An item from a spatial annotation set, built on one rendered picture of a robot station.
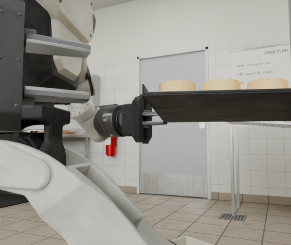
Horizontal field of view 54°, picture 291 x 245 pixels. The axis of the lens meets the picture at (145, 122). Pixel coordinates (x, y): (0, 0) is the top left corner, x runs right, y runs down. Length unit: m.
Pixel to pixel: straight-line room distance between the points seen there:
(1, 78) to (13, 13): 0.06
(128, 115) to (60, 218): 0.32
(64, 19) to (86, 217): 0.37
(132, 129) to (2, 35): 0.50
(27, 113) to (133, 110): 0.27
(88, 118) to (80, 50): 0.54
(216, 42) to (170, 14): 0.85
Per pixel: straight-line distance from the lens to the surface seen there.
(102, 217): 0.53
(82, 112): 0.81
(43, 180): 0.52
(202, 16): 4.34
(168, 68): 4.27
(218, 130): 3.90
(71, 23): 0.61
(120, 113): 0.75
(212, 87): 0.37
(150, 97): 0.36
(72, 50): 0.29
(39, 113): 0.55
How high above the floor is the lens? 0.71
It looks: 5 degrees up
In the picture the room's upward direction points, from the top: straight up
